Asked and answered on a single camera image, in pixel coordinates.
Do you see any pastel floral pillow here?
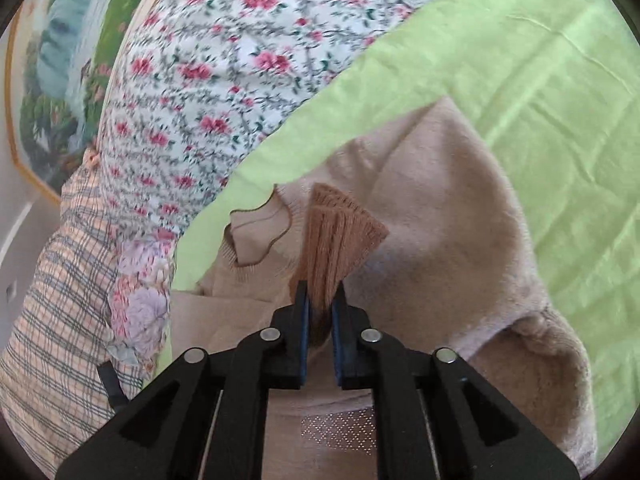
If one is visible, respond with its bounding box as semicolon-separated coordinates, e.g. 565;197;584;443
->
107;237;176;376

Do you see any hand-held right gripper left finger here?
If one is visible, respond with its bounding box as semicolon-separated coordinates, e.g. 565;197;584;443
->
55;280;313;480

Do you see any plaid checked blanket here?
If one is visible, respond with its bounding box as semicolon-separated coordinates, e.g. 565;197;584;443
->
0;147;176;478

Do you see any black strap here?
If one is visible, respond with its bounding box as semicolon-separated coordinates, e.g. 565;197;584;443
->
96;360;132;413

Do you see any framed landscape wall painting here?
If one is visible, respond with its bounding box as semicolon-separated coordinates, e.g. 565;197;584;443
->
5;0;171;206

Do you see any light green bed sheet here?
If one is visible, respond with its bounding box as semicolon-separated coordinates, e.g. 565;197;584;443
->
150;0;640;466

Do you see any white pink floral quilt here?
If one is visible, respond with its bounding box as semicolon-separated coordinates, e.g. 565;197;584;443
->
97;0;496;241

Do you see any beige fuzzy sweater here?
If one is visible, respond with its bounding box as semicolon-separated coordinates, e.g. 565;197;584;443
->
170;96;598;480

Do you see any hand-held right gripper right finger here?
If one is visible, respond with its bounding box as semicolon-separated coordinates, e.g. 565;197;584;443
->
330;284;581;480

